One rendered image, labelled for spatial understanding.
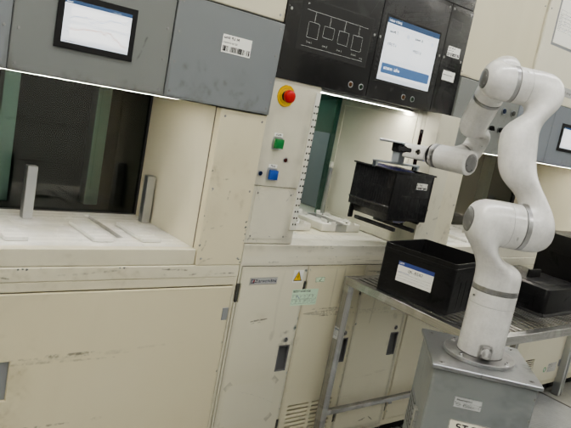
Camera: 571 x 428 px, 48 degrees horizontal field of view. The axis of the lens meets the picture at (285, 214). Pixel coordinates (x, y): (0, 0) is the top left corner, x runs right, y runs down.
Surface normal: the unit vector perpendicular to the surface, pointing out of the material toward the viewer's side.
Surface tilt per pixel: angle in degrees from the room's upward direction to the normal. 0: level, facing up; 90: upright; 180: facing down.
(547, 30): 90
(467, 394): 90
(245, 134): 90
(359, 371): 90
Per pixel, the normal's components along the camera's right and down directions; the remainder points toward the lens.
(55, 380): 0.61, 0.25
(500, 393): -0.11, 0.14
